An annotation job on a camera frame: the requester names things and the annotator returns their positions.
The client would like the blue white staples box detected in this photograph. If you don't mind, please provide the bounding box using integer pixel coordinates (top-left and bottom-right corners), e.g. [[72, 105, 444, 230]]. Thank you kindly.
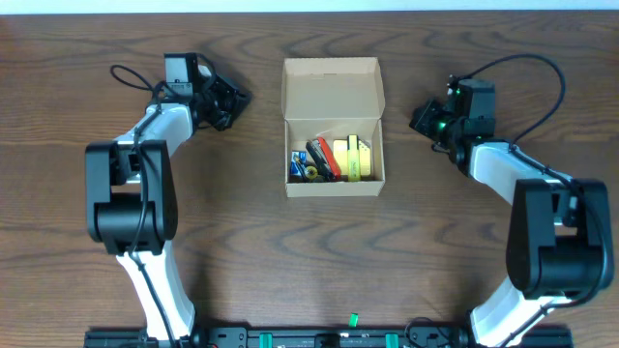
[[289, 151, 308, 182]]

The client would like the cardboard box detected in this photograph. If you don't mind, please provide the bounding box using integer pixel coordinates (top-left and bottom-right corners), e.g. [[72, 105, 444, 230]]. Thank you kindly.
[[281, 57, 385, 198]]

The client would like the yellow highlighter pen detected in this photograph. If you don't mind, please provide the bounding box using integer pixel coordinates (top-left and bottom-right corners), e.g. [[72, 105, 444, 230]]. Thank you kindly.
[[347, 134, 361, 182]]

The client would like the yellow correction tape dispenser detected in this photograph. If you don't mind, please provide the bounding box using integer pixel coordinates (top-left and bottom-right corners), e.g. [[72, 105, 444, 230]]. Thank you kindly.
[[302, 165, 325, 183]]

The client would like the red black stapler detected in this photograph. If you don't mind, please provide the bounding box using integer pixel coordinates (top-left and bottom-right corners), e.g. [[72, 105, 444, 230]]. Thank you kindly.
[[306, 137, 341, 182]]

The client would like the yellow spiral notepad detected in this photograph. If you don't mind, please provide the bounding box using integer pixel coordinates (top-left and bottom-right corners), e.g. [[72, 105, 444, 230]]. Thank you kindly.
[[333, 139, 372, 178]]

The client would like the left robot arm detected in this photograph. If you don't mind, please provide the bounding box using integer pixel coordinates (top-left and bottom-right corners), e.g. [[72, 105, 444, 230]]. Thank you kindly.
[[84, 52, 251, 347]]

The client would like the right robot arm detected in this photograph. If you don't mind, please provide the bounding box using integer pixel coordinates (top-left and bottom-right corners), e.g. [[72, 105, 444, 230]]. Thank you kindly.
[[406, 77, 614, 347]]

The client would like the green tape piece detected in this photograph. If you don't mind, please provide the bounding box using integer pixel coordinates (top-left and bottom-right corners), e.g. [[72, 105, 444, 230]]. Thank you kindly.
[[349, 313, 359, 328]]

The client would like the black mounting rail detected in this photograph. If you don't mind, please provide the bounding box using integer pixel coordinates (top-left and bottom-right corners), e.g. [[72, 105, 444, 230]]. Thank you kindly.
[[83, 325, 575, 348]]

